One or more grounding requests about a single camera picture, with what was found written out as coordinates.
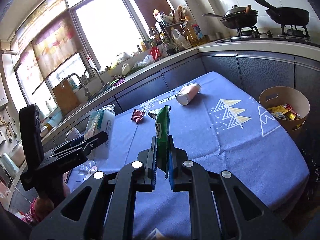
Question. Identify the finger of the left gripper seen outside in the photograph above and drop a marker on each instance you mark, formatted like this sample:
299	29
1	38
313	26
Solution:
78	148

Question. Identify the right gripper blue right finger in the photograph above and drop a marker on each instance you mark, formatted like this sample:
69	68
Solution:
177	179

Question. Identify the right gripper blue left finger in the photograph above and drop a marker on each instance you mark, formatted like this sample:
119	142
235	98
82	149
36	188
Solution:
147	179

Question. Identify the white tissue pack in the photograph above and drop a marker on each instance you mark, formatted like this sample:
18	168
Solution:
101	120

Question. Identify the green white snack wrapper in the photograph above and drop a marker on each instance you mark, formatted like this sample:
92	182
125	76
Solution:
162	126

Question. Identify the yellow snack wrapper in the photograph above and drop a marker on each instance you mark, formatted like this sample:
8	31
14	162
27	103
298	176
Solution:
284	112

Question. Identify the left pink patterned sleeve forearm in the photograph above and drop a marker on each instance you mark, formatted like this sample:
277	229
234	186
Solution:
29	217

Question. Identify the tan round trash bin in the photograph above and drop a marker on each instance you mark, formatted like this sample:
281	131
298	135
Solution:
280	95

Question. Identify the left hand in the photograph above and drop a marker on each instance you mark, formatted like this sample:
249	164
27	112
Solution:
43	205

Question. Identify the white mug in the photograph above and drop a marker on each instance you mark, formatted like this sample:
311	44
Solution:
72	134

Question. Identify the dark red foil wrapper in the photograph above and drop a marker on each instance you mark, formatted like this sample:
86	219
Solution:
137	116

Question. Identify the wooden cutting board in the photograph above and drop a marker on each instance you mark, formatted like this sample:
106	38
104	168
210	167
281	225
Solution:
65	97

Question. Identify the blue patterned tablecloth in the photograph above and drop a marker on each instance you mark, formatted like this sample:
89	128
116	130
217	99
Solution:
222	128

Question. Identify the pink white paper cup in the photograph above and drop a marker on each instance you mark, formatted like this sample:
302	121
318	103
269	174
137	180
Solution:
187	93

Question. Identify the white plastic bag on counter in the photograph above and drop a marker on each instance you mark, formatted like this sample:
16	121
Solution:
147	61

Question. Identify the red snack bag on counter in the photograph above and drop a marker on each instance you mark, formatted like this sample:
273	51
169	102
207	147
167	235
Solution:
155	53

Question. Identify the dark soy sauce bottle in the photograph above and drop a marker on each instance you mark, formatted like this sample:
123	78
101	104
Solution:
168	47

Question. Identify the white plastic jug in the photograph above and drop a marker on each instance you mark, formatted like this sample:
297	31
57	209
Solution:
179	39

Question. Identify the yellow cooking oil bottle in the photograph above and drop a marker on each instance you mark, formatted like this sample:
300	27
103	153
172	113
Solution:
193	32

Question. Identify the black wok with lid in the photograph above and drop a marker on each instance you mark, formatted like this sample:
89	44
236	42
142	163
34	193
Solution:
237	17

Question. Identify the gas stove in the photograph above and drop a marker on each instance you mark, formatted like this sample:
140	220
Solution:
291	34

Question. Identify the black frying pan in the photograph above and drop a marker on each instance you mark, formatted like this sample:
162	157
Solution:
286	15

